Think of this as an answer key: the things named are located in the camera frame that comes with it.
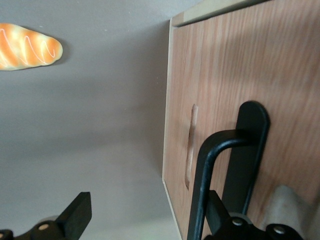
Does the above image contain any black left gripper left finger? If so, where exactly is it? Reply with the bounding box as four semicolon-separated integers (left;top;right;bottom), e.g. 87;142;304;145
13;191;92;240

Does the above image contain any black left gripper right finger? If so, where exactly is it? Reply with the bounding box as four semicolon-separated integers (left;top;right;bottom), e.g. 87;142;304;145
203;190;304;240

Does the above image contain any black metal drawer handle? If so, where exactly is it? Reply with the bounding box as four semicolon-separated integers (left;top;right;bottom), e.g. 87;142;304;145
186;100;271;240

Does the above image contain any wooden drawer cabinet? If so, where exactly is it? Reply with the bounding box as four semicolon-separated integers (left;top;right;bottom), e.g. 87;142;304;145
161;0;320;240

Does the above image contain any orange striped toy bread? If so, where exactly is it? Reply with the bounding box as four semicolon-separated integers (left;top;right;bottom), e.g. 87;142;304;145
0;22;64;72

